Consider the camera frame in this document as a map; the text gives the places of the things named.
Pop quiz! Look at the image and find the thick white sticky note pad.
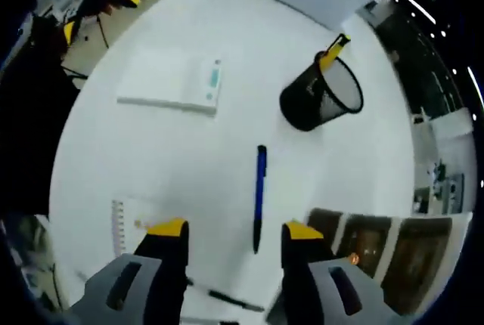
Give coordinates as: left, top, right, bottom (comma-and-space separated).
116, 47, 225, 117

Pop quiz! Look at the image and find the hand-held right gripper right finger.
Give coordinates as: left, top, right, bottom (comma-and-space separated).
281, 220, 402, 325

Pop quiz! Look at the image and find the yellow black pen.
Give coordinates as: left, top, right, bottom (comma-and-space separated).
317, 32, 352, 73

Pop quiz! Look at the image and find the white brown drawer organizer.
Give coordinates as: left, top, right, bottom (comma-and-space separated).
306, 207, 473, 317

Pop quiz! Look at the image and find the black mesh pen holder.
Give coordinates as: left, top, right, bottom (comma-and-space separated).
278, 54, 365, 133

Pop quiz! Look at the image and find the person in black sleeve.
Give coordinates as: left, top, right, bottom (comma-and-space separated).
0, 14, 81, 220

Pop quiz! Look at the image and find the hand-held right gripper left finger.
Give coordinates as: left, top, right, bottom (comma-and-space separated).
70, 217, 190, 325

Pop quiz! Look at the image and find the blue pen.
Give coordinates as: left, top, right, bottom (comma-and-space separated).
252, 144, 268, 255

